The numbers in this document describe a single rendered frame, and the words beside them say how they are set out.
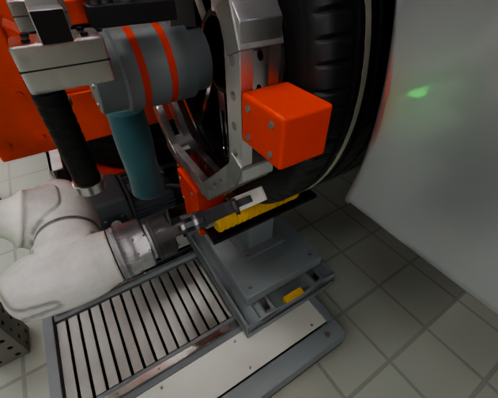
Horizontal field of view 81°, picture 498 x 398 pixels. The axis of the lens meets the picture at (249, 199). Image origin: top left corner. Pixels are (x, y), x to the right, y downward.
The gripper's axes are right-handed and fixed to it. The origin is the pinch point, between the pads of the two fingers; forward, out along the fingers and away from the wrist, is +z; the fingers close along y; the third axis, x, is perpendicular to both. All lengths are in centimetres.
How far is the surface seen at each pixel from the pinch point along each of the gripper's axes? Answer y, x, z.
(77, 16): -187, 177, 4
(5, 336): -60, -11, -65
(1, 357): -66, -18, -70
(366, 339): -29, -61, 34
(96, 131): -52, 39, -20
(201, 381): -35, -44, -20
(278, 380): -27, -52, -1
